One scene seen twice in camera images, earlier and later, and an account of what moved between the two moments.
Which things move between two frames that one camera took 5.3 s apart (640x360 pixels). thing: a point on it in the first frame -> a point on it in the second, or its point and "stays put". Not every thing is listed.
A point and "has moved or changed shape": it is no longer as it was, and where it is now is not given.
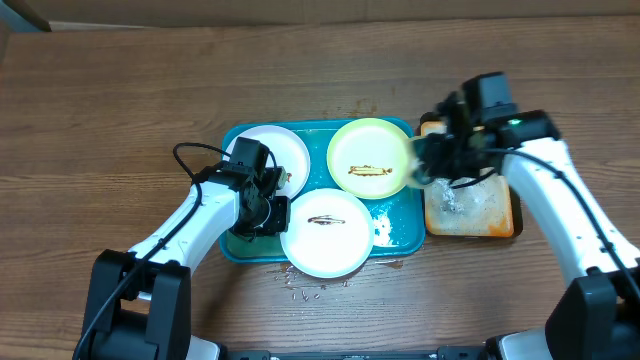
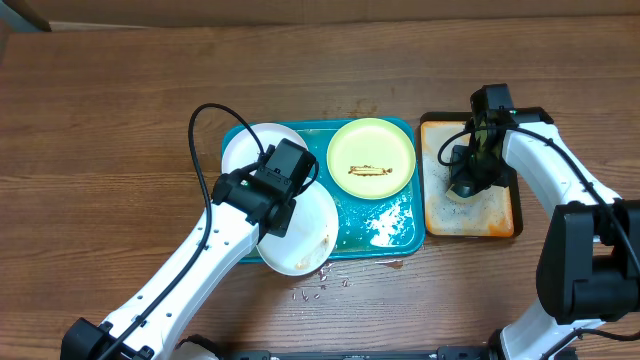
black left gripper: (279, 223) stays put
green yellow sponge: (412, 163) -> (467, 199)
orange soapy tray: (487, 208) stays put
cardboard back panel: (84, 14) stays put
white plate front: (331, 233) has moved or changed shape
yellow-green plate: (368, 158) stays put
